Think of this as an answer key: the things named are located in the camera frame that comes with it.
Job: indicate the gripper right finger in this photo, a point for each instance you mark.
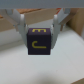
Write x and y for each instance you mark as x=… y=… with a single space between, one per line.
x=60 y=20

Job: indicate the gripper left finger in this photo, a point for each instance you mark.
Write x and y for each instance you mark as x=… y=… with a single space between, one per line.
x=18 y=19

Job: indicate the purple block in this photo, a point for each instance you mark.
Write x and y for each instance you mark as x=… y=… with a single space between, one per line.
x=39 y=42

